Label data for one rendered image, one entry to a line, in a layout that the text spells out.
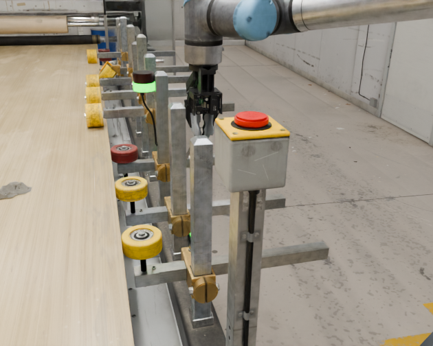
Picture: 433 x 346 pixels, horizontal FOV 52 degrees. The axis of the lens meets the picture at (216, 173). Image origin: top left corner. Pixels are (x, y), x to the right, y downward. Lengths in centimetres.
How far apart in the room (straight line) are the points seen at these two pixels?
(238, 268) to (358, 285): 180
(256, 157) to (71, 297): 42
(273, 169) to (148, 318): 70
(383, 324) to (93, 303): 161
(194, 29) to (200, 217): 44
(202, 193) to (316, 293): 150
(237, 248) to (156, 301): 64
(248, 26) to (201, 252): 47
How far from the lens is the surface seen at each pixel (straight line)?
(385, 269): 252
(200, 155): 78
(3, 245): 95
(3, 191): 115
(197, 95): 106
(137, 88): 124
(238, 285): 61
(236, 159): 49
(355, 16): 98
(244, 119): 50
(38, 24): 356
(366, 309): 223
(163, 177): 131
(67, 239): 93
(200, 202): 82
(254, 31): 96
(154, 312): 115
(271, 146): 50
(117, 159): 133
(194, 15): 105
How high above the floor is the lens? 138
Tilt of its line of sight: 24 degrees down
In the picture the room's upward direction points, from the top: 1 degrees clockwise
